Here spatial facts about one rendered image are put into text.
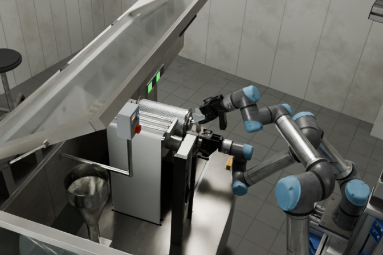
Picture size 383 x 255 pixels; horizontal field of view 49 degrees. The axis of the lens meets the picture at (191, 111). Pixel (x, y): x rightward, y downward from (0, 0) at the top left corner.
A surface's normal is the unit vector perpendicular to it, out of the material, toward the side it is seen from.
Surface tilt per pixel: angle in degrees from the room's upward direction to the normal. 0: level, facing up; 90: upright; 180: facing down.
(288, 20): 90
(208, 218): 0
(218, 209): 0
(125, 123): 90
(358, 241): 90
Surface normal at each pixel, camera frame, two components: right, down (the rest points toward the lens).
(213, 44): -0.51, 0.50
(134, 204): -0.32, 0.56
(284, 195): -0.93, 0.05
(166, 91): 0.06, -0.79
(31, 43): 0.86, 0.35
